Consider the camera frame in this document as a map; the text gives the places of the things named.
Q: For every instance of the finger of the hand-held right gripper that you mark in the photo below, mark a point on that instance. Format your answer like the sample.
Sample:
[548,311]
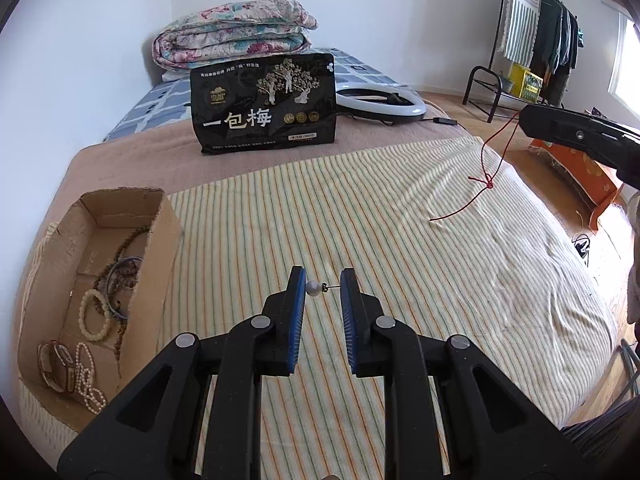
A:
[565,130]

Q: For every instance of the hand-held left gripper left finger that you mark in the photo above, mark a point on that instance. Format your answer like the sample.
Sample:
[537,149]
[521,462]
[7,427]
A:
[298,310]

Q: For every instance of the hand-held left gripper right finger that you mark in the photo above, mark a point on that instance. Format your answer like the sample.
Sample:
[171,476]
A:
[348,310]

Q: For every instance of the pearl earring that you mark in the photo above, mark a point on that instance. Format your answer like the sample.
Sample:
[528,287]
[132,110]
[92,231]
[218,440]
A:
[313,288]

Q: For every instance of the cardboard box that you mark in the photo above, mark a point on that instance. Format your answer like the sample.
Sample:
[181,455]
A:
[150,240]

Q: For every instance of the dark thin bangle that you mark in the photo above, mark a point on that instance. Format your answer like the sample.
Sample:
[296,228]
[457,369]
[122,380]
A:
[109,290]

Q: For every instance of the orange patterned cushion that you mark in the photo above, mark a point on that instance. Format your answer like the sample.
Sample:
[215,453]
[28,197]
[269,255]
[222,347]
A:
[580,175]

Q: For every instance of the yellow box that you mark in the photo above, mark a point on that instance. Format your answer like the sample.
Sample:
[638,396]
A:
[525,80]

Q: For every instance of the black metal shelf rack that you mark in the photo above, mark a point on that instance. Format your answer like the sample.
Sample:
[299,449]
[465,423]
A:
[492,95]

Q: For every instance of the window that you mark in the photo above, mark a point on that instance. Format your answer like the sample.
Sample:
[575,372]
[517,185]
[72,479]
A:
[627,60]

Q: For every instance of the dark hanging clothes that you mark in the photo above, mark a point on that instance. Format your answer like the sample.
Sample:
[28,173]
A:
[552,35]

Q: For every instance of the black clothes rack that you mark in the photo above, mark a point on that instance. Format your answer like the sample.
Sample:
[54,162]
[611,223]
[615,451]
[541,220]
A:
[495,35]

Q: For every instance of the striped hanging towel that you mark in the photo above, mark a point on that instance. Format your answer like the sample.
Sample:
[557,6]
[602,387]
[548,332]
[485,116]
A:
[520,15]

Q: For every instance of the brown blanket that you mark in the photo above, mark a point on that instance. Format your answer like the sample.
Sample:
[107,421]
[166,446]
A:
[400,135]

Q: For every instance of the black snack bag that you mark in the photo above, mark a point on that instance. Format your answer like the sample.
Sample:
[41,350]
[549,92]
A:
[250,125]

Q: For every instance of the blue checked bed sheet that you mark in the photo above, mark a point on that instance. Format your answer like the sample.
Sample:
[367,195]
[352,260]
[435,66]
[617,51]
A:
[150,110]

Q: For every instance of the white pillow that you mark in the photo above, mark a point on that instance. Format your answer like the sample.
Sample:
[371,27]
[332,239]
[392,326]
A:
[175,77]

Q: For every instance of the dark ribbed object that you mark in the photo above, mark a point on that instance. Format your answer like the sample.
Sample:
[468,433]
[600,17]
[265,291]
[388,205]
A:
[605,430]

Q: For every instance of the folded floral quilt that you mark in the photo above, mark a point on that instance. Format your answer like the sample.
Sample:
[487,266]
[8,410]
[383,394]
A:
[225,35]

